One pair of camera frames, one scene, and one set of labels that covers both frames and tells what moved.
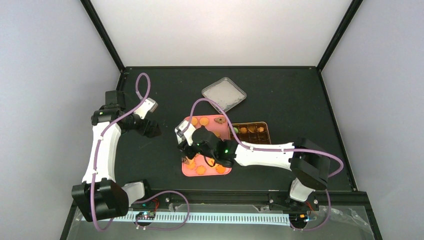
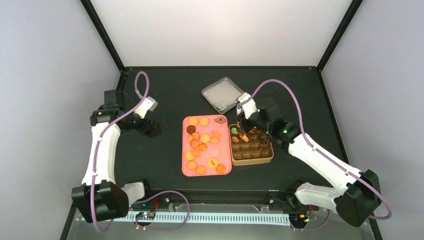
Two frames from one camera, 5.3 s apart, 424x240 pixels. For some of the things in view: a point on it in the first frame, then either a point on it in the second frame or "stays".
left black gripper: [149, 131] stays
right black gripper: [189, 154] → [245, 127]
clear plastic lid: [225, 93] stays
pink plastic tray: [219, 125] stays
